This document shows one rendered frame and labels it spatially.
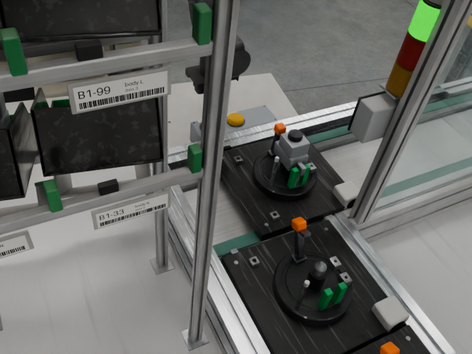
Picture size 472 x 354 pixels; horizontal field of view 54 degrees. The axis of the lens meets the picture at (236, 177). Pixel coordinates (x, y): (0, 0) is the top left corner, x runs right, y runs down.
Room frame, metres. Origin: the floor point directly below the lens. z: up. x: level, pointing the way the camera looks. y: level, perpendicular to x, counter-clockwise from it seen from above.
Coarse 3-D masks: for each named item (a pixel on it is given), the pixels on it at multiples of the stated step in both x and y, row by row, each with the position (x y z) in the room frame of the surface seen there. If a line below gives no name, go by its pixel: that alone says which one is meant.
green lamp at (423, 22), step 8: (424, 8) 0.65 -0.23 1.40; (432, 8) 0.64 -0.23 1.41; (416, 16) 0.66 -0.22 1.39; (424, 16) 0.65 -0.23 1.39; (432, 16) 0.64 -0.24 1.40; (416, 24) 0.65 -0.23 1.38; (424, 24) 0.64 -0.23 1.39; (432, 24) 0.64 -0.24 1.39; (416, 32) 0.65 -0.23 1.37; (424, 32) 0.64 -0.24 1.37; (424, 40) 0.64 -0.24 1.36
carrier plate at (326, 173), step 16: (256, 144) 0.80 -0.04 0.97; (224, 160) 0.73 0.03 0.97; (320, 160) 0.78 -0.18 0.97; (224, 176) 0.69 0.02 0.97; (240, 176) 0.69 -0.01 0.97; (320, 176) 0.73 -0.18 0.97; (336, 176) 0.74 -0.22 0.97; (240, 192) 0.65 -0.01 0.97; (256, 192) 0.65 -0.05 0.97; (320, 192) 0.68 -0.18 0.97; (240, 208) 0.62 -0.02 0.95; (256, 208) 0.61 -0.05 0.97; (272, 208) 0.62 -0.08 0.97; (288, 208) 0.62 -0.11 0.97; (304, 208) 0.63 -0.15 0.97; (320, 208) 0.64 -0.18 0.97; (336, 208) 0.64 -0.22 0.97; (256, 224) 0.57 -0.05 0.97; (272, 224) 0.58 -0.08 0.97; (288, 224) 0.58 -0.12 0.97
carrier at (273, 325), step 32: (320, 224) 0.59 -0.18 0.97; (256, 256) 0.50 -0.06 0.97; (288, 256) 0.49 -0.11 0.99; (320, 256) 0.50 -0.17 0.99; (352, 256) 0.53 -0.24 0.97; (256, 288) 0.43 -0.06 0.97; (288, 288) 0.43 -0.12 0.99; (320, 288) 0.44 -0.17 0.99; (352, 288) 0.45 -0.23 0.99; (256, 320) 0.37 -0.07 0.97; (288, 320) 0.38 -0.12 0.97; (320, 320) 0.38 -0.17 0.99; (352, 320) 0.40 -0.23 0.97; (384, 320) 0.40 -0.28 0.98; (288, 352) 0.32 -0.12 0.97; (320, 352) 0.33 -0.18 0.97
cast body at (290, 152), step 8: (280, 136) 0.71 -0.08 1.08; (288, 136) 0.71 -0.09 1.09; (296, 136) 0.70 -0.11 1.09; (304, 136) 0.72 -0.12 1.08; (280, 144) 0.71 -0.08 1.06; (288, 144) 0.69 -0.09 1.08; (296, 144) 0.69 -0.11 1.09; (304, 144) 0.70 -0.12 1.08; (280, 152) 0.70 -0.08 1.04; (288, 152) 0.68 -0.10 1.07; (296, 152) 0.69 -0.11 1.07; (304, 152) 0.70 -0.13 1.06; (280, 160) 0.70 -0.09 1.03; (288, 160) 0.68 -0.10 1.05; (296, 160) 0.68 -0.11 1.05; (304, 160) 0.69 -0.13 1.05; (288, 168) 0.68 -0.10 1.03; (304, 168) 0.67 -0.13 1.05
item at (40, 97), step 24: (48, 120) 0.35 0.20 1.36; (72, 120) 0.36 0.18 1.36; (96, 120) 0.37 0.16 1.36; (120, 120) 0.38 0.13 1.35; (144, 120) 0.39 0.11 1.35; (48, 144) 0.34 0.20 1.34; (72, 144) 0.35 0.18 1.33; (96, 144) 0.36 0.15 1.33; (120, 144) 0.37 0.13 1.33; (144, 144) 0.38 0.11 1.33; (48, 168) 0.33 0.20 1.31; (72, 168) 0.34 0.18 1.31; (96, 168) 0.35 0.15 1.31
